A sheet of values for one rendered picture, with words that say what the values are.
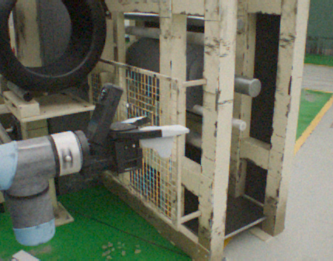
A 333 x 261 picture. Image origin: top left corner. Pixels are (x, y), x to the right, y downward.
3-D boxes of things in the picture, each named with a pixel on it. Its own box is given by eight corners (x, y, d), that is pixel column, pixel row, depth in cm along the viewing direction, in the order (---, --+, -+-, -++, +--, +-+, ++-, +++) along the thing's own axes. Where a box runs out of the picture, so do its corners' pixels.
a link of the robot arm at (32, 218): (46, 214, 76) (39, 165, 72) (62, 241, 67) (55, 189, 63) (8, 224, 72) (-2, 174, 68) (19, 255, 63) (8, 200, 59)
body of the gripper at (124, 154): (130, 158, 78) (74, 172, 72) (125, 118, 76) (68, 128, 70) (147, 167, 71) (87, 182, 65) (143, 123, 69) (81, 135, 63)
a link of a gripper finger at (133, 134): (164, 133, 72) (119, 136, 72) (163, 125, 71) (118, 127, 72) (161, 140, 67) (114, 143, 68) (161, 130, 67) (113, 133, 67)
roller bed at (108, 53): (78, 69, 225) (75, 19, 215) (100, 66, 233) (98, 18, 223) (91, 74, 210) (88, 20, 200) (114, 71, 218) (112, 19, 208)
